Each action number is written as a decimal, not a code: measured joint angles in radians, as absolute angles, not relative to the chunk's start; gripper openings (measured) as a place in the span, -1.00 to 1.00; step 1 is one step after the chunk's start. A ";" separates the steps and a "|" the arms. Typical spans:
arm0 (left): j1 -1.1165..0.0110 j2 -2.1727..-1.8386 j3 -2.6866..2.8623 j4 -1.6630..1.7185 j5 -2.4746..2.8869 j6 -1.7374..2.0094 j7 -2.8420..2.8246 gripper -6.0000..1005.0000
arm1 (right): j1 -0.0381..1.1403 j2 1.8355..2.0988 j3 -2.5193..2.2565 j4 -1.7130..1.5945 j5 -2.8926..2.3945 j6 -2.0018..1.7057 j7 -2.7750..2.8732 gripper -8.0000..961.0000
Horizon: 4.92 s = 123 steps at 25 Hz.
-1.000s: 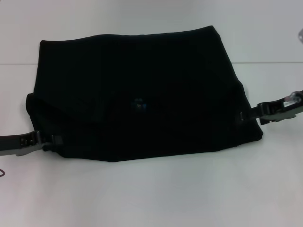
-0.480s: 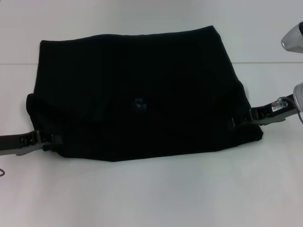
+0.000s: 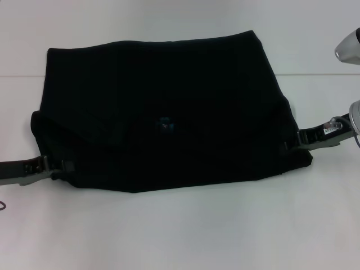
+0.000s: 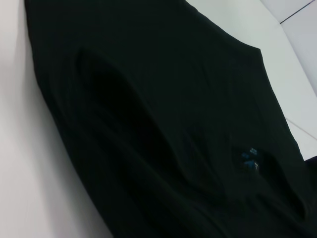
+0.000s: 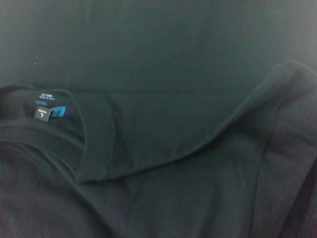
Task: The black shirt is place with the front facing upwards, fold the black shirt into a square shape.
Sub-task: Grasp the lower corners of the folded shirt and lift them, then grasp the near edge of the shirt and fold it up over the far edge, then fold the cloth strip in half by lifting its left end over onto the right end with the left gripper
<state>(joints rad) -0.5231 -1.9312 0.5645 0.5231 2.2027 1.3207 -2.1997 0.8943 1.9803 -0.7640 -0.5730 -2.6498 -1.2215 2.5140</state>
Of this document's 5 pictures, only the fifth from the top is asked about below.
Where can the black shirt with FREE print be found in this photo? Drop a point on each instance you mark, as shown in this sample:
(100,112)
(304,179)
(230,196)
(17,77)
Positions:
(158,119)

